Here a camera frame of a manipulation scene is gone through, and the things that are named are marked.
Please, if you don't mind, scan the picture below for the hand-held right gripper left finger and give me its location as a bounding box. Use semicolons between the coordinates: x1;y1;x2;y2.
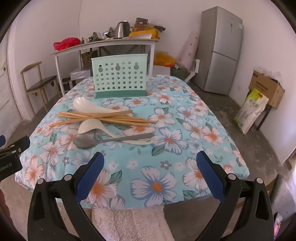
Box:
27;152;107;241

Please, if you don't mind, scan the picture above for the white plastic frame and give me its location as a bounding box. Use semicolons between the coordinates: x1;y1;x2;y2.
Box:
184;59;200;82

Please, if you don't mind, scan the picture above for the white door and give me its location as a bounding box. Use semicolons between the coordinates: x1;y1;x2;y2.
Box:
0;30;23;139

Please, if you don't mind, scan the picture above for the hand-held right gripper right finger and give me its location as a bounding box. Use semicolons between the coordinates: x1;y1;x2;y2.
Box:
195;150;274;241

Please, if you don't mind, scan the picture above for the wooden chair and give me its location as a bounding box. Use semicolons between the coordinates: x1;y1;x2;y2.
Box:
20;61;61;114

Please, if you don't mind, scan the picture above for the metal spoon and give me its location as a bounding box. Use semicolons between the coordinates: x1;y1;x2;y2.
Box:
73;133;155;149

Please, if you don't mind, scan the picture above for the orange plastic bag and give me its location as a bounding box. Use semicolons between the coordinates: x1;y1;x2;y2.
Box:
154;51;176;67

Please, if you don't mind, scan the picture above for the white foam box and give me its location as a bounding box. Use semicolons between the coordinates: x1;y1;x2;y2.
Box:
70;68;92;87

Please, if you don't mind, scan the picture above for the silver refrigerator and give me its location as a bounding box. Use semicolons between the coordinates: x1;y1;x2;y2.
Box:
192;6;243;95

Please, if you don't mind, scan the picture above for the steel electric kettle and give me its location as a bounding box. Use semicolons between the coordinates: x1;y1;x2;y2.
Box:
115;21;130;39

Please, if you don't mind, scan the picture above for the crumpled silver foil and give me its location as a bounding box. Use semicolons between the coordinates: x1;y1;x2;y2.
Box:
92;31;116;40

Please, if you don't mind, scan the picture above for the wooden chopstick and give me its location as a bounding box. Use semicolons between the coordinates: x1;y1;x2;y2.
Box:
49;110;133;127
55;113;134;126
56;114;156;124
62;117;150;127
60;115;148;123
59;111;145;121

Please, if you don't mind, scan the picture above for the white and yellow bag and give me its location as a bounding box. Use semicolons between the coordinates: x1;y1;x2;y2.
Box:
233;88;269;135

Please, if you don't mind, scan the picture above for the white fluffy towel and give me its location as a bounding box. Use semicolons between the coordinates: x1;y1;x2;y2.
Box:
91;206;175;241

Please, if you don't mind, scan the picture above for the open cardboard box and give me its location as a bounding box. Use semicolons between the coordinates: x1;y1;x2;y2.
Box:
248;70;285;109

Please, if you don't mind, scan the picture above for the white-framed side table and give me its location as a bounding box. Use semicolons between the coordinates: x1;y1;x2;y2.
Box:
50;37;160;96

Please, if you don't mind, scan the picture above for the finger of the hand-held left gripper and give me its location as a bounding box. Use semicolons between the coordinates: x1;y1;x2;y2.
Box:
0;135;31;158

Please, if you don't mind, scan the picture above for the white ceramic spoon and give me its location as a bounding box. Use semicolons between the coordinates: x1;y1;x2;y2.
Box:
73;97;134;117
78;119;156;145

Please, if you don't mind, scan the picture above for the blue floral tablecloth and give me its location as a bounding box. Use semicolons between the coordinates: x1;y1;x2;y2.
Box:
15;74;250;210

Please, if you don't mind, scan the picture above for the red plastic bag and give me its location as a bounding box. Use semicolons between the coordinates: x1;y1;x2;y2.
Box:
54;37;81;51

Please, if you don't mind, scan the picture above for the dark brown box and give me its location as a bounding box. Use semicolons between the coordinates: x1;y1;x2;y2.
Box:
135;17;149;30

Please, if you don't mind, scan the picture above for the teal star-holed utensil holder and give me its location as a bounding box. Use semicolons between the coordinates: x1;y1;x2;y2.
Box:
91;54;148;99

